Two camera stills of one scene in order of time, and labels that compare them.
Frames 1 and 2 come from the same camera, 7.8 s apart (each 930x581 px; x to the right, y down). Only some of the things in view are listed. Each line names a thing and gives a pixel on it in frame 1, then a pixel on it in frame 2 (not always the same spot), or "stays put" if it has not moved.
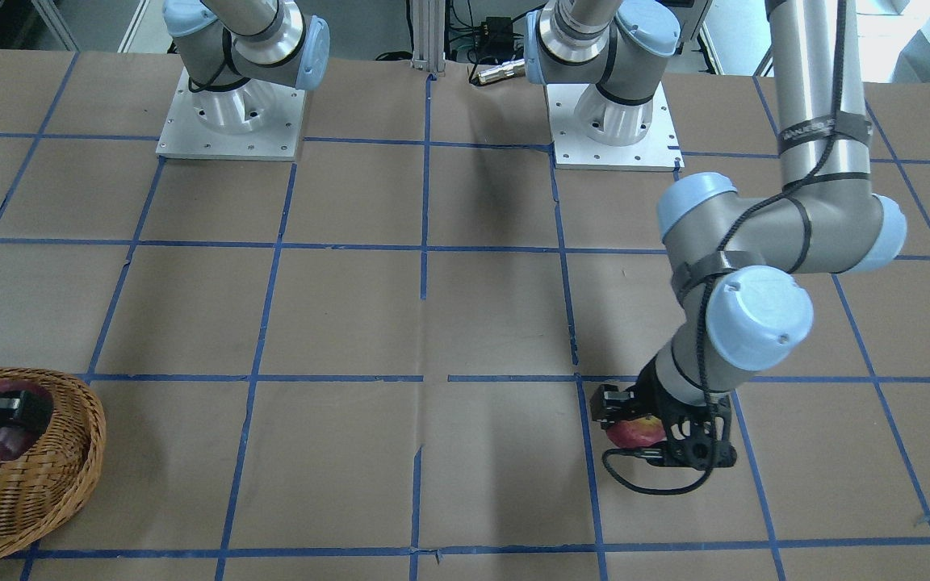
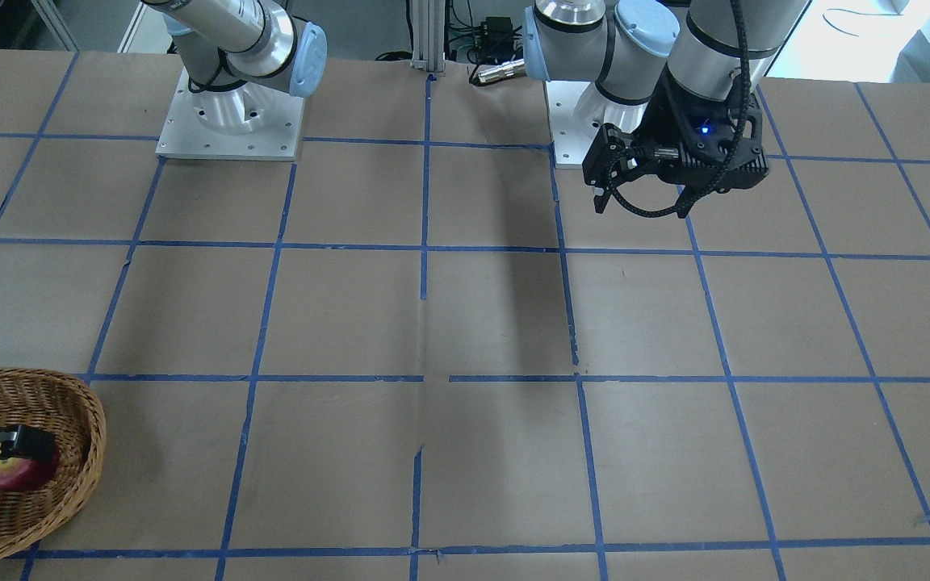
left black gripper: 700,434 → 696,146
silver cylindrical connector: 509,69 stays put
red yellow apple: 636,432 → 17,474
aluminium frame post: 429,35 stays put
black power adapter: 497,37 stays put
